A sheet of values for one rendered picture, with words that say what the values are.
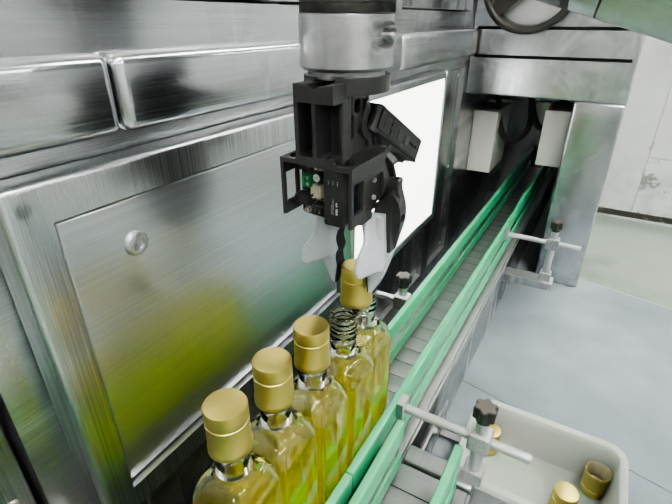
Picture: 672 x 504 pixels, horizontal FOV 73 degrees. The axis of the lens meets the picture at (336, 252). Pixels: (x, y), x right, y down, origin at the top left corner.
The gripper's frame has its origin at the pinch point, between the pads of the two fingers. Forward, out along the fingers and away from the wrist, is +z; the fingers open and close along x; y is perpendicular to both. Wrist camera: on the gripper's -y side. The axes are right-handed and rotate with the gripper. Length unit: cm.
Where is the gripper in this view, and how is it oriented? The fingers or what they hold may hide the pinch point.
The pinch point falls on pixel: (356, 272)
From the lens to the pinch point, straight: 48.6
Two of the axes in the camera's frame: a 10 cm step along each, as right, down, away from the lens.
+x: 8.5, 2.4, -4.7
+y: -5.3, 4.0, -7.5
